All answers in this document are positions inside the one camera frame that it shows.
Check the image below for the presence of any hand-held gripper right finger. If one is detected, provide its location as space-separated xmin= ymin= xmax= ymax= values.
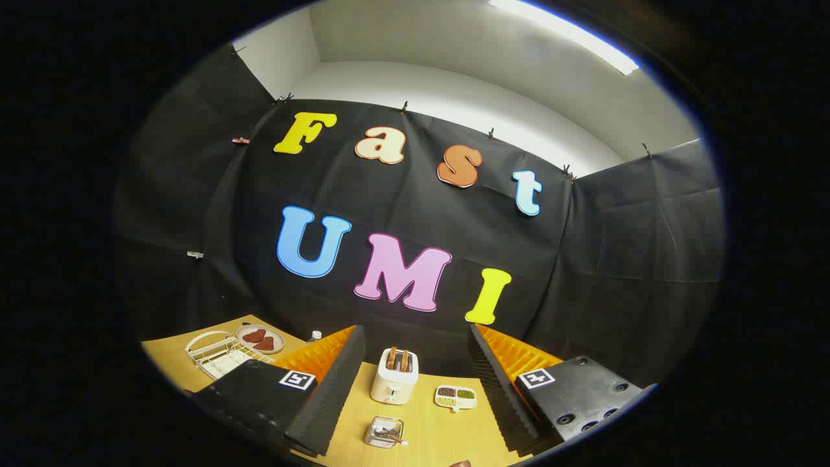
xmin=467 ymin=323 xmax=657 ymax=455

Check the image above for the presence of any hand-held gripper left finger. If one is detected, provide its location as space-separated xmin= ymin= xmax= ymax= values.
xmin=185 ymin=324 xmax=367 ymax=458

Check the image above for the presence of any metal mesh basket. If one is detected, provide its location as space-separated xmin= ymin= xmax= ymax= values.
xmin=364 ymin=416 xmax=409 ymax=449

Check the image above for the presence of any metal spoon with pink handle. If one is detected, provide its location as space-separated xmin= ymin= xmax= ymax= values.
xmin=373 ymin=425 xmax=409 ymax=447

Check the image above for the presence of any white wire dish rack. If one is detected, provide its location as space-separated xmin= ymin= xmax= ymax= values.
xmin=185 ymin=329 xmax=276 ymax=381

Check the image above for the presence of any white divided dish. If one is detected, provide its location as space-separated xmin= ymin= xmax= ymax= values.
xmin=434 ymin=385 xmax=478 ymax=413

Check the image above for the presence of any small grey plate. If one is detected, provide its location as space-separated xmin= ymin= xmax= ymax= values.
xmin=235 ymin=324 xmax=286 ymax=355

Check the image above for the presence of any white toaster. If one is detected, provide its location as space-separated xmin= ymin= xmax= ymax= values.
xmin=370 ymin=347 xmax=420 ymax=406

